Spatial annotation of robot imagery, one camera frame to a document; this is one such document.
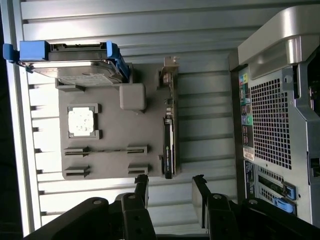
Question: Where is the silver CPU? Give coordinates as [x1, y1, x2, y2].
[67, 106, 97, 138]

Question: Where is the open black PC case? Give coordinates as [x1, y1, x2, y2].
[228, 6, 320, 226]

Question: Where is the blue slot clip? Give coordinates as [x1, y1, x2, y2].
[273, 197, 298, 215]
[281, 183, 298, 201]

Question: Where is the hard disk blue carrier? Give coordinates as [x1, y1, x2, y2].
[2, 41, 131, 87]

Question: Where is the grey parts rack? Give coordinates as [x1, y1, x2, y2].
[54, 62, 178, 181]

